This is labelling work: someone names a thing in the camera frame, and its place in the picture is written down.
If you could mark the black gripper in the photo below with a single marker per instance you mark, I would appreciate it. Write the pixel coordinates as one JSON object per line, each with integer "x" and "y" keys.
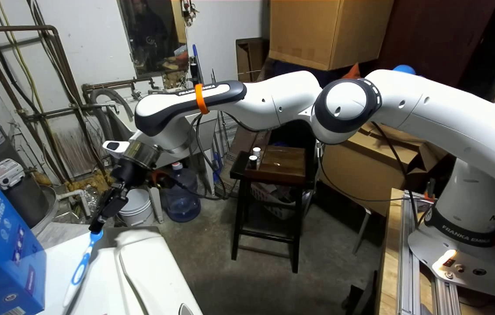
{"x": 133, "y": 176}

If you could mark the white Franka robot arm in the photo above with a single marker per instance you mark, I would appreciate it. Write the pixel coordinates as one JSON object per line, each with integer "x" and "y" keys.
{"x": 422, "y": 116}

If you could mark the brown wooden stool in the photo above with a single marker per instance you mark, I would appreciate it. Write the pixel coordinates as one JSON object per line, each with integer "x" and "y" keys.
{"x": 282, "y": 163}

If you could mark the white plastic bucket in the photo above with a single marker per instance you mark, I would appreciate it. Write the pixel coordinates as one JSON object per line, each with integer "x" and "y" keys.
{"x": 138, "y": 211}

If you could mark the white appliance top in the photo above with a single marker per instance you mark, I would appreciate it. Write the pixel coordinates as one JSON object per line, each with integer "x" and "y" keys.
{"x": 112, "y": 274}

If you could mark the blue water jug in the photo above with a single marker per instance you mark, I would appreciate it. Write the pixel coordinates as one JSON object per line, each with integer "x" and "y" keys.
{"x": 180, "y": 202}

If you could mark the white utility sink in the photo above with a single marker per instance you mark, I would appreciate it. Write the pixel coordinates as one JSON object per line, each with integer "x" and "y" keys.
{"x": 124, "y": 120}

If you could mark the metal sink faucet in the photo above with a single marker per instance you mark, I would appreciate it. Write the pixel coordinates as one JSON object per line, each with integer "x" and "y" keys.
{"x": 107, "y": 93}

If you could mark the small white capped bottle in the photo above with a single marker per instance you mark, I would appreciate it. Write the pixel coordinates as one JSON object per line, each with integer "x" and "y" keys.
{"x": 252, "y": 163}

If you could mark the tall white cylinder can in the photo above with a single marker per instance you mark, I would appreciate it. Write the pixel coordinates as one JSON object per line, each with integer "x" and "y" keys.
{"x": 255, "y": 153}

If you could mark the open cardboard box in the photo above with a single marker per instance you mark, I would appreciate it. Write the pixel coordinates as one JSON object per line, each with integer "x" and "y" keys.
{"x": 369, "y": 169}

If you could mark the orange pillow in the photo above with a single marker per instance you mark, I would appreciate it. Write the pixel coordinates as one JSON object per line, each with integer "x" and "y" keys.
{"x": 352, "y": 71}

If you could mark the closed cardboard box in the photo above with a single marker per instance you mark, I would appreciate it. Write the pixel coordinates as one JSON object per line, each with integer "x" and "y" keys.
{"x": 327, "y": 32}

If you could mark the dark brown cabinet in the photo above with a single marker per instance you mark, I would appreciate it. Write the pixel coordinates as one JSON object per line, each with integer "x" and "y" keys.
{"x": 439, "y": 36}

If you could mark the silver wrist camera block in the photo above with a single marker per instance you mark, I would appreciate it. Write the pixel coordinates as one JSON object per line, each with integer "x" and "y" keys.
{"x": 135, "y": 153}

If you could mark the gray wall pipes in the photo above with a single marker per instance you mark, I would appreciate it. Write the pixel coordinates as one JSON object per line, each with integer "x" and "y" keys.
{"x": 54, "y": 71}

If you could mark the aluminium rail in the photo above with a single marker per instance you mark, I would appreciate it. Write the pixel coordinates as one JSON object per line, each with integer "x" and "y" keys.
{"x": 413, "y": 256}

